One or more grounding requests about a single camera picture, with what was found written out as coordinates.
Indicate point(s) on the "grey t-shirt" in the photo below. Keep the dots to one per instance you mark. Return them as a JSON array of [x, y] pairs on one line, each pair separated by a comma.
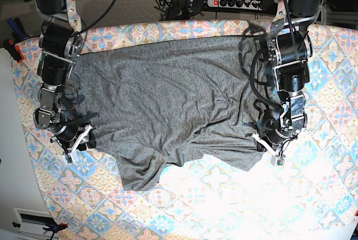
[[164, 104]]

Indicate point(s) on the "patterned tablecloth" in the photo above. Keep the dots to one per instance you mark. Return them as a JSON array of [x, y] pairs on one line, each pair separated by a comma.
[[314, 191]]

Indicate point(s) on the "red black clamp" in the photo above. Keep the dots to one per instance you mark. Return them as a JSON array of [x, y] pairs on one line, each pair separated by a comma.
[[13, 50]]

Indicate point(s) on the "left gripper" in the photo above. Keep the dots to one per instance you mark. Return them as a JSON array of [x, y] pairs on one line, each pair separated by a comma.
[[275, 143]]

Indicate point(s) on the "white power strip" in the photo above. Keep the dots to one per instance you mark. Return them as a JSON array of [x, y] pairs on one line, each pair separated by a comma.
[[236, 4]]

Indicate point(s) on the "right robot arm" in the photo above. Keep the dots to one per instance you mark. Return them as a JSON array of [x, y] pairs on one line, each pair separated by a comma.
[[60, 42]]

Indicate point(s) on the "black orange clamp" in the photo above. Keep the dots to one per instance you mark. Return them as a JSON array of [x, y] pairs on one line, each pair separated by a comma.
[[51, 227]]

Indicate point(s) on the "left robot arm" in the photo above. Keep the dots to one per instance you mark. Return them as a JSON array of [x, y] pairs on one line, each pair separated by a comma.
[[288, 49]]

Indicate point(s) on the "white vent panel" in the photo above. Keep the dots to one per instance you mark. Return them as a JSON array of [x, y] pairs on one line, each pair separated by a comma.
[[31, 222]]

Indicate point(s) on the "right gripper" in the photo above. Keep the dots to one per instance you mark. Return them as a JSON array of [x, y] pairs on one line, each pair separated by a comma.
[[73, 139]]

